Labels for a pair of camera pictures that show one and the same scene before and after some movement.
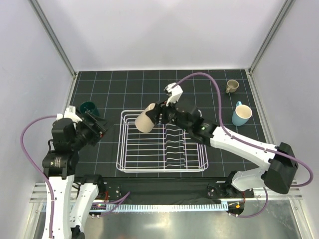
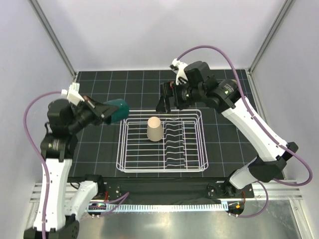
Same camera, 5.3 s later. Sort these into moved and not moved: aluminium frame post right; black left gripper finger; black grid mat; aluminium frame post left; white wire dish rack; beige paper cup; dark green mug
Moved: black left gripper finger; dark green mug; beige paper cup
Not moved: aluminium frame post right; aluminium frame post left; white wire dish rack; black grid mat
